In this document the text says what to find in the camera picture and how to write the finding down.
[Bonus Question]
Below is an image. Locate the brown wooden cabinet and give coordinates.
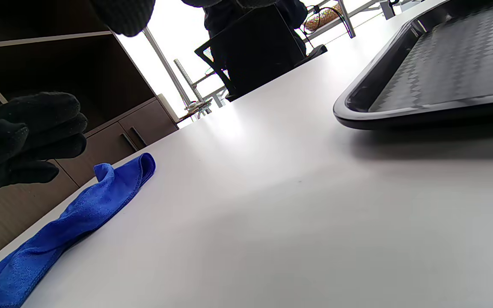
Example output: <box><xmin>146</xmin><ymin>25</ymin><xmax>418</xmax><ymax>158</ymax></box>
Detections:
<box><xmin>0</xmin><ymin>0</ymin><xmax>179</xmax><ymax>271</ymax></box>

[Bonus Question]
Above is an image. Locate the blue rectangular towel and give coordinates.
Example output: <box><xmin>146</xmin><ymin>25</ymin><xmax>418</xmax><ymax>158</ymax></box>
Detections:
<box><xmin>0</xmin><ymin>153</ymin><xmax>156</xmax><ymax>308</ymax></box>

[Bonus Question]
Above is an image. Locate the black office chair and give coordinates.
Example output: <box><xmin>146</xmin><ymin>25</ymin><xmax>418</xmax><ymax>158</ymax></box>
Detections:
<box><xmin>194</xmin><ymin>4</ymin><xmax>328</xmax><ymax>102</ymax></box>

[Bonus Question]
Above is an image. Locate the person's right hand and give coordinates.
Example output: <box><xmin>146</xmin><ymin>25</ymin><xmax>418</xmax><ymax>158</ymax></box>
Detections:
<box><xmin>0</xmin><ymin>0</ymin><xmax>156</xmax><ymax>204</ymax></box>

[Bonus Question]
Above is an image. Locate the orange woven basket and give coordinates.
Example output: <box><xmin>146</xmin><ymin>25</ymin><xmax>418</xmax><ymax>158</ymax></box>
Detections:
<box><xmin>304</xmin><ymin>4</ymin><xmax>344</xmax><ymax>31</ymax></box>

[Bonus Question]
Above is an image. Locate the white desk leg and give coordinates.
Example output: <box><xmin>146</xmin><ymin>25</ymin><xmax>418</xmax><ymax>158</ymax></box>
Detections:
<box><xmin>338</xmin><ymin>0</ymin><xmax>356</xmax><ymax>39</ymax></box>

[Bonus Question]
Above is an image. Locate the black plastic tray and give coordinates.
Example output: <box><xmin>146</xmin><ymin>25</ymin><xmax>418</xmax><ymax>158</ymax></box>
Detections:
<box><xmin>333</xmin><ymin>0</ymin><xmax>493</xmax><ymax>130</ymax></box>

